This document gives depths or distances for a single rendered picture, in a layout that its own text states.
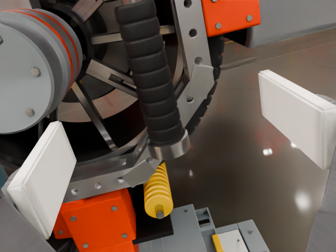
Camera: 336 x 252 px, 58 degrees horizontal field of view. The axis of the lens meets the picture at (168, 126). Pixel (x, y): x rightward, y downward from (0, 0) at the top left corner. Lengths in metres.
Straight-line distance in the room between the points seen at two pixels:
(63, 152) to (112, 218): 0.45
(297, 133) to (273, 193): 1.27
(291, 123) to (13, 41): 0.29
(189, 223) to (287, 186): 0.60
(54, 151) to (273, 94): 0.12
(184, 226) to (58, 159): 0.84
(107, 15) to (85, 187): 0.39
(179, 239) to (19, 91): 0.71
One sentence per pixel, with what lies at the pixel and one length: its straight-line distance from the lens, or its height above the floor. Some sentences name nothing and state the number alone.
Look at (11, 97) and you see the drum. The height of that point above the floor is 0.83.
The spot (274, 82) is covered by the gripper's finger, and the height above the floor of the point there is 0.84.
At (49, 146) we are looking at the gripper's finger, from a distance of 0.17.
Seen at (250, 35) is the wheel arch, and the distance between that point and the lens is 0.69.
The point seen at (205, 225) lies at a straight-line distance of 1.07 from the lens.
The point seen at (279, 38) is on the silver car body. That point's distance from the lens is 0.72.
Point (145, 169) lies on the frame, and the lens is 0.57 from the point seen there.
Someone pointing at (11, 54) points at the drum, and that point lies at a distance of 0.37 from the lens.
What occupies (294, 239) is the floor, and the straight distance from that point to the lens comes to 1.25.
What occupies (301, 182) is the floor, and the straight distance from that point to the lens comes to 1.49.
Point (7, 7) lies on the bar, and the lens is 0.52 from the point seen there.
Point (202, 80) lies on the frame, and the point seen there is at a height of 0.75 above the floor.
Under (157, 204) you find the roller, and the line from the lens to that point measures 0.63.
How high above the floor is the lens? 0.90
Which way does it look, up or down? 24 degrees down
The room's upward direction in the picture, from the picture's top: 14 degrees counter-clockwise
